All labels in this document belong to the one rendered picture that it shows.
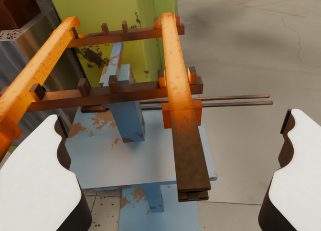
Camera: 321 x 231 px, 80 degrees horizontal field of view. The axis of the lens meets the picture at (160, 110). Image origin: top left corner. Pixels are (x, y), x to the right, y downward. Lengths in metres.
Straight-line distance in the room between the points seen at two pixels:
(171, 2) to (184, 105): 0.91
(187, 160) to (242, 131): 1.26
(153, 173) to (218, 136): 0.93
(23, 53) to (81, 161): 0.31
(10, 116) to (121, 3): 0.46
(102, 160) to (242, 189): 0.86
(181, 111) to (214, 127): 1.20
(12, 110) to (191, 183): 0.26
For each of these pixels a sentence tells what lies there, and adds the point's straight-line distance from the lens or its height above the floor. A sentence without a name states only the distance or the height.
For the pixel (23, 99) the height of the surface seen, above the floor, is 0.92.
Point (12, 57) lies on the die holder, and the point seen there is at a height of 0.87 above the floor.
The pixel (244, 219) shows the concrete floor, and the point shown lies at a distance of 1.17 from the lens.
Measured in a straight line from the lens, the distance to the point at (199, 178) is 0.18.
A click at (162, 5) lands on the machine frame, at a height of 0.76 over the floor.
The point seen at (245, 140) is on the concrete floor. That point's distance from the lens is 1.39.
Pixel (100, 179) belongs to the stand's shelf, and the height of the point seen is 0.66.
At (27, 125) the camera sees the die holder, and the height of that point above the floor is 0.60.
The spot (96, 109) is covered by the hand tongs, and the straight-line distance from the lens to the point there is 0.65.
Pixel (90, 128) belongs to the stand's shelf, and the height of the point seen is 0.66.
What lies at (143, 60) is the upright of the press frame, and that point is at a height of 0.72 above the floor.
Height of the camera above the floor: 1.09
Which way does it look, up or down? 46 degrees down
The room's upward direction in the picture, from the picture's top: 8 degrees counter-clockwise
